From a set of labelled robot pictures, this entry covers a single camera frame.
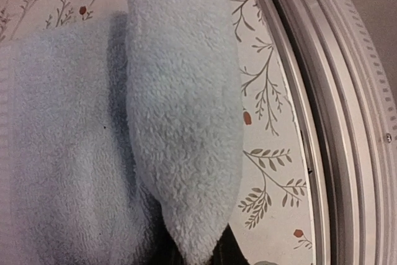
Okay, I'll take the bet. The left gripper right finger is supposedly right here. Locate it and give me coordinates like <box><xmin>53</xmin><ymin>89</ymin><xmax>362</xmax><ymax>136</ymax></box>
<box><xmin>209</xmin><ymin>225</ymin><xmax>249</xmax><ymax>265</ymax></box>

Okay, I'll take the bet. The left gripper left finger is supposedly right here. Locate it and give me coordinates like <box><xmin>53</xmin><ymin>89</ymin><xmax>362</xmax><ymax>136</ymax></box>
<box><xmin>148</xmin><ymin>218</ymin><xmax>185</xmax><ymax>265</ymax></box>

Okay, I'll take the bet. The aluminium front rail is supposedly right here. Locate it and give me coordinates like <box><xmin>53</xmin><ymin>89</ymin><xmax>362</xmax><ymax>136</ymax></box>
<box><xmin>257</xmin><ymin>0</ymin><xmax>396</xmax><ymax>264</ymax></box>

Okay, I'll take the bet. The light blue towel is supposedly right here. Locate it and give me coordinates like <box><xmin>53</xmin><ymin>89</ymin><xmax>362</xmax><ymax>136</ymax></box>
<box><xmin>1</xmin><ymin>0</ymin><xmax>243</xmax><ymax>264</ymax></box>

